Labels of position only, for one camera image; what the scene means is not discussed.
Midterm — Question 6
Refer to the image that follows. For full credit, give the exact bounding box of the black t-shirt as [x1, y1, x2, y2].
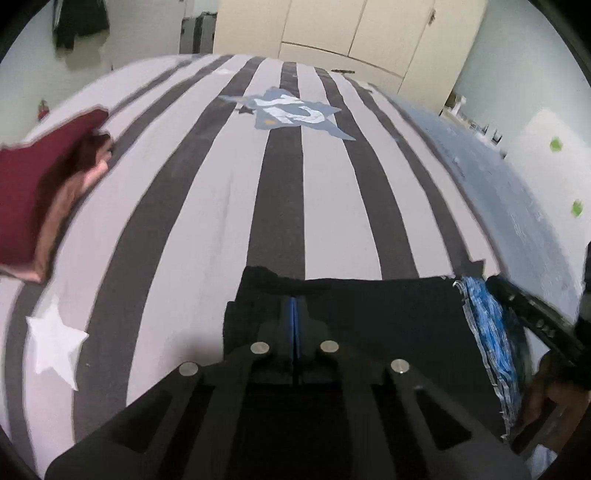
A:
[222, 264, 532, 480]

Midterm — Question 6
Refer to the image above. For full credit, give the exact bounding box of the person's right hand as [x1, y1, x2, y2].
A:
[521, 352, 591, 451]

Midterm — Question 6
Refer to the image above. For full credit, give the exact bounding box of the white headboard with apple stickers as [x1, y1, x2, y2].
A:
[506, 108, 590, 317]

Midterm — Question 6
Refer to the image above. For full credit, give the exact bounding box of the white nightstand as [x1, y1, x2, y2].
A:
[440, 91, 507, 158]

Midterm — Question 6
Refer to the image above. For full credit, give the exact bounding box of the striped bed sheet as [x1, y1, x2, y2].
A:
[1, 54, 590, 479]

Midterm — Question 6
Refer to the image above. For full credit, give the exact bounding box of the folded pink garment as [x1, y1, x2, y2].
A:
[0, 133, 115, 283]

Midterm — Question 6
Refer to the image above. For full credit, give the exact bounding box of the cream wardrobe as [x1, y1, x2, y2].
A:
[213, 0, 487, 113]

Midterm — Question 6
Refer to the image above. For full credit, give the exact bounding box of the folded maroon garment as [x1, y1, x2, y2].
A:
[0, 108, 115, 273]

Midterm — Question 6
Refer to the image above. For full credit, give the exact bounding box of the red fire extinguisher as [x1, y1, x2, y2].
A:
[37, 99, 49, 121]

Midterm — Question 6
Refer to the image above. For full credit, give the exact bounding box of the silver suitcase on floor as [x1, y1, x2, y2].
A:
[179, 12, 217, 54]

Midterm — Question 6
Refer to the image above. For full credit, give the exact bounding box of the black jacket hanging on wall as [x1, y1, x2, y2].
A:
[52, 0, 110, 50]

